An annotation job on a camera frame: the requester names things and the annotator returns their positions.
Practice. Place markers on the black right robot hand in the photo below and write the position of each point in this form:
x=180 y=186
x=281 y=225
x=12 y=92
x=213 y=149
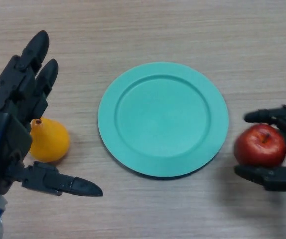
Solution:
x=279 y=122

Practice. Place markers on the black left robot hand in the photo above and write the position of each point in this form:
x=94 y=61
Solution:
x=8 y=132

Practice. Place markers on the red apple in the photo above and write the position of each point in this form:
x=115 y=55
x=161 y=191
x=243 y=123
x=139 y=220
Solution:
x=259 y=145

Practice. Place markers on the green round plate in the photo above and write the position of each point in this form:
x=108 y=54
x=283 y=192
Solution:
x=163 y=119

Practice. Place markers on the yellow pear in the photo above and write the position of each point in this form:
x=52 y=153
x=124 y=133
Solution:
x=49 y=142

